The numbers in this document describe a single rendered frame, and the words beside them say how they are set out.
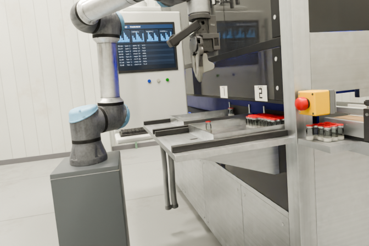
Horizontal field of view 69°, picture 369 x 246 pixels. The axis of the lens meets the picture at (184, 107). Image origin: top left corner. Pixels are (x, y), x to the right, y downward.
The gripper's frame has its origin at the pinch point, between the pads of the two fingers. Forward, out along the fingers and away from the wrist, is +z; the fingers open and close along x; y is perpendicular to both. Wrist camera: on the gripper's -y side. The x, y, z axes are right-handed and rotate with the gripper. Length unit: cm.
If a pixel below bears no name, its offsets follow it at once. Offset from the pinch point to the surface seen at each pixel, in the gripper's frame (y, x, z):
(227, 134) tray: 6.3, -6.1, 18.8
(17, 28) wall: -151, 400, -103
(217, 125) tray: 14.0, 19.6, 20.2
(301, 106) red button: 24.1, -19.3, 10.7
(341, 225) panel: 45, -13, 55
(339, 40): 45.5, -12.5, -8.4
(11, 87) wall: -172, 402, -13
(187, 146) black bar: -7.8, -8.1, 20.3
